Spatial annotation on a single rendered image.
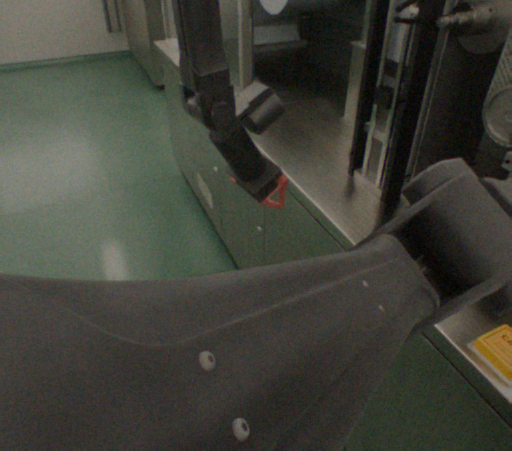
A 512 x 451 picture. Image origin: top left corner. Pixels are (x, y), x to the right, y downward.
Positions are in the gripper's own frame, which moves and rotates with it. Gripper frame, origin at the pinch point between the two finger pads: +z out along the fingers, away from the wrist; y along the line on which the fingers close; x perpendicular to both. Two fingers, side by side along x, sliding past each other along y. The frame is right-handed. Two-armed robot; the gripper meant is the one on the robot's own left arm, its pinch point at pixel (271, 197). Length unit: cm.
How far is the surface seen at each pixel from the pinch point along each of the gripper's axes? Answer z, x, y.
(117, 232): 89, 55, 143
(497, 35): 1, -54, -10
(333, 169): 30.5, -23.9, 18.3
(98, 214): 87, 58, 167
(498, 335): 19.5, -9.5, -40.0
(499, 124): 13.8, -44.8, -17.1
